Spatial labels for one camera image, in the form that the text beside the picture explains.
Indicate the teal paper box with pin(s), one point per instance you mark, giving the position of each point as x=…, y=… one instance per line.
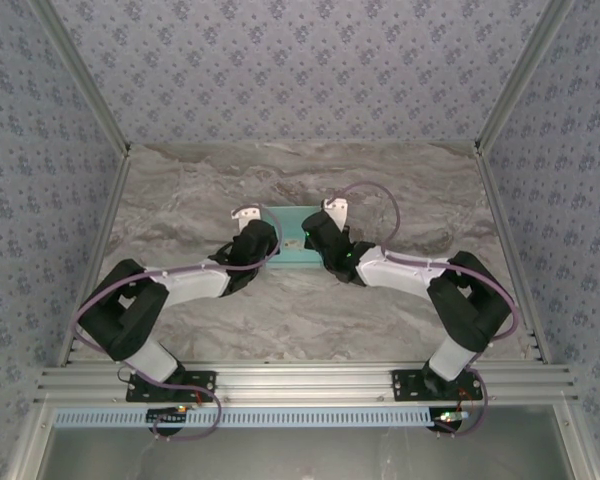
x=292, y=225

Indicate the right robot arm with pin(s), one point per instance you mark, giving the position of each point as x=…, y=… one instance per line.
x=460, y=310

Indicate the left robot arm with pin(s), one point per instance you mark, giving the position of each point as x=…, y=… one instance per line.
x=130, y=320

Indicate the black controller board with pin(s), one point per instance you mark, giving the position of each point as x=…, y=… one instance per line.
x=447, y=420
x=167, y=416

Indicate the grey metal panel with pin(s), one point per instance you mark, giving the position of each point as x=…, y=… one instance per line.
x=305, y=455

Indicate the aluminium frame cross rail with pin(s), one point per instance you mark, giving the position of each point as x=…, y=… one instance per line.
x=305, y=380

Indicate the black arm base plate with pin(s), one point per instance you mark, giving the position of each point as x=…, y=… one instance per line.
x=200, y=385
x=405, y=385

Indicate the aluminium frame side rail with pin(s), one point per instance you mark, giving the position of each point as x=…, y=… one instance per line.
x=510, y=250
x=100, y=240

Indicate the aluminium frame upright post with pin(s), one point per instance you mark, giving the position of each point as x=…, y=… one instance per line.
x=80, y=75
x=525, y=75

